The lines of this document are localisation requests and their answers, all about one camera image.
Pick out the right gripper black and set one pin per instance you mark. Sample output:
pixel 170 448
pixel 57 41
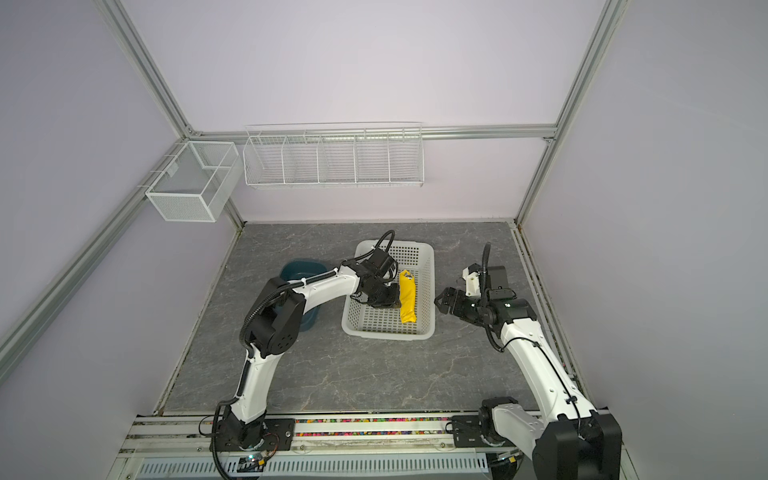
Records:
pixel 457 310

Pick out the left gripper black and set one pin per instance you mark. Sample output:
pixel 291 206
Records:
pixel 392 302

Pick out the yellow paper napkin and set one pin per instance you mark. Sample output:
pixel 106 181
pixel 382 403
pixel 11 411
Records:
pixel 407 297

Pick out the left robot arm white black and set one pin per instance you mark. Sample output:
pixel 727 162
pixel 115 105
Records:
pixel 272 324

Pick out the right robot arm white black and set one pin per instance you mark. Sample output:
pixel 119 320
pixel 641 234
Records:
pixel 570 439

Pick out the white vent grille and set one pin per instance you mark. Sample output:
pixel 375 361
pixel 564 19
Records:
pixel 343 466

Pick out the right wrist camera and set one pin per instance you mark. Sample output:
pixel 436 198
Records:
pixel 471 276

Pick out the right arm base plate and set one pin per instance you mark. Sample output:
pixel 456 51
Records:
pixel 474 432

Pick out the white wire wall shelf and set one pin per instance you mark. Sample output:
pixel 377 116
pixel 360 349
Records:
pixel 334 154

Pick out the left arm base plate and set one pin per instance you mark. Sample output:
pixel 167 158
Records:
pixel 264 435

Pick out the white mesh wall box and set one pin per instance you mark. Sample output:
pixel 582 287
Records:
pixel 197 182

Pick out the aluminium front rail frame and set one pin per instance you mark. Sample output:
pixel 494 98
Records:
pixel 188 435

